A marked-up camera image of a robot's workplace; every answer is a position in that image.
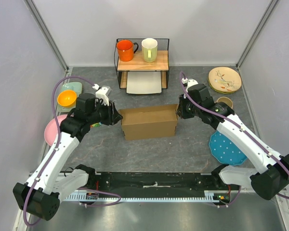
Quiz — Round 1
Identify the beige ceramic mug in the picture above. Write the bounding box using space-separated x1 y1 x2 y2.
216 97 234 109

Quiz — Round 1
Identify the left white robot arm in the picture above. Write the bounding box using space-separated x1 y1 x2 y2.
13 89 122 220

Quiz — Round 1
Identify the black wire wooden shelf rack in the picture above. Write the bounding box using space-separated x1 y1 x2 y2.
114 38 170 90

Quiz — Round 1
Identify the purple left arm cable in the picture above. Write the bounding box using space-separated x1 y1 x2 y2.
21 75 121 227

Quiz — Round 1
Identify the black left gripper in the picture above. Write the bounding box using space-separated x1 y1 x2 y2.
88 99 123 126

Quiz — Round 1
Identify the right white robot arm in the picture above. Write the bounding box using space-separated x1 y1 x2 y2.
177 78 289 200

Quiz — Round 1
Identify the floral beige plate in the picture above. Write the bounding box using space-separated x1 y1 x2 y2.
208 67 242 94

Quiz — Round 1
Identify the brown cardboard box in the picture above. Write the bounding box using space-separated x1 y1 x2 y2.
119 104 178 141

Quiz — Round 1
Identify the white tray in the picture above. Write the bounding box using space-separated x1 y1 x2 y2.
126 71 162 94

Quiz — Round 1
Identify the orange bowl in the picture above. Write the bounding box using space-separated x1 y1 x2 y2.
57 90 77 108

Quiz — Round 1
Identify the orange flower toy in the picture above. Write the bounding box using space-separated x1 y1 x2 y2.
91 123 102 128

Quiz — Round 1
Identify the orange mug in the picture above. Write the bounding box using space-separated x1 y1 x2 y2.
116 39 139 62

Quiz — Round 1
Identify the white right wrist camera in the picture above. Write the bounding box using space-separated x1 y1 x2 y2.
181 77 198 92

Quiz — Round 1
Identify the white cable duct rail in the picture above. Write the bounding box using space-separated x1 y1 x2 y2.
64 190 229 203

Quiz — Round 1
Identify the pale green mug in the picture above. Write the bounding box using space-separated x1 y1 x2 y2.
142 38 158 63

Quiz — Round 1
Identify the light green rectangular plate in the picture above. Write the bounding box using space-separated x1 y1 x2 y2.
58 82 82 113

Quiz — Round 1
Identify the blue dotted plate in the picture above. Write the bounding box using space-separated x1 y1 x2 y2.
209 131 247 166

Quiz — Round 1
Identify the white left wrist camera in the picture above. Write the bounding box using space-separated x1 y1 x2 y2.
92 84 111 106

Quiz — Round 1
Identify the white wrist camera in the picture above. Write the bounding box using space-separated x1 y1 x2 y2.
181 77 198 92
92 84 111 106

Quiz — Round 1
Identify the pink plate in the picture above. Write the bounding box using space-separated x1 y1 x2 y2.
44 119 58 146

